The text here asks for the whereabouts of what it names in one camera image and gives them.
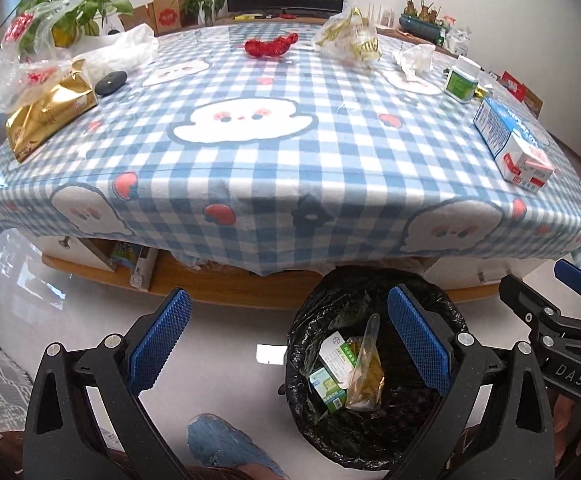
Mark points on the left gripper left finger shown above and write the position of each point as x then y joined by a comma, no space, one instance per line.
62,437

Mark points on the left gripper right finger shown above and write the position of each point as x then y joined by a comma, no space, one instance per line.
493,420

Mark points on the white green medicine box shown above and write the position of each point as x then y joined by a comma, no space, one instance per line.
339,359

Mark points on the red mesh net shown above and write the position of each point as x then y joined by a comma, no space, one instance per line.
270,49

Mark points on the yellow white snack wrapper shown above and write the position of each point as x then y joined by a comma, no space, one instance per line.
484,89

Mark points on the black-bagged trash bin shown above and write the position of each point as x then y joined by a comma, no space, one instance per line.
387,402

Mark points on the person's right hand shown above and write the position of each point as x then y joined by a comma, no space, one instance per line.
563,412

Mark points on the blue white milk carton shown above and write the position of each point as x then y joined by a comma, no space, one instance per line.
515,150

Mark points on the gold wrapper in bin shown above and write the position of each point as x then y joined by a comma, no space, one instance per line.
366,386

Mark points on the small green box in bin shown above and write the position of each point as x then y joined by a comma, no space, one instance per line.
328,389

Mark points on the colourful boxes on floor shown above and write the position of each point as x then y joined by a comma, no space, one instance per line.
521,93

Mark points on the green white pill bottle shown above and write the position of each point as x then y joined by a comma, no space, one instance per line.
462,79

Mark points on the crumpled white tissue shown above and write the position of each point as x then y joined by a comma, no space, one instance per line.
415,61

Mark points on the white spray bottle bag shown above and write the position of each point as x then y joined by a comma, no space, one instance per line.
456,39

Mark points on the blue checkered tablecloth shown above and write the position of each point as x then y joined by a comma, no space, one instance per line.
271,164

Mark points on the blue bonsai planter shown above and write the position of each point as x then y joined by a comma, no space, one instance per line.
422,20

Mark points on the gold foil snack bag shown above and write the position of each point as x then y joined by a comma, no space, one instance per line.
32,125

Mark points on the clear bag gold ribbon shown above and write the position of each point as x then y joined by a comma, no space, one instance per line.
348,37

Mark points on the dark grey computer mouse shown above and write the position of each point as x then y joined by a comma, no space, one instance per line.
111,83

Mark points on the clear plastic bag red print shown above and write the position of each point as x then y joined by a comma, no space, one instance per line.
23,75

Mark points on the white plastic bag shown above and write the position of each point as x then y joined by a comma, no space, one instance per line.
122,52

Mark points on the brown cardboard box red flower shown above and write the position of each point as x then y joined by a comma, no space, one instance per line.
163,16

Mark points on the green pothos plant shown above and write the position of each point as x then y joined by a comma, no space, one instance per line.
59,24

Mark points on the green potted plant by tv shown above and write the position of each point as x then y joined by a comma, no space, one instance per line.
200,12

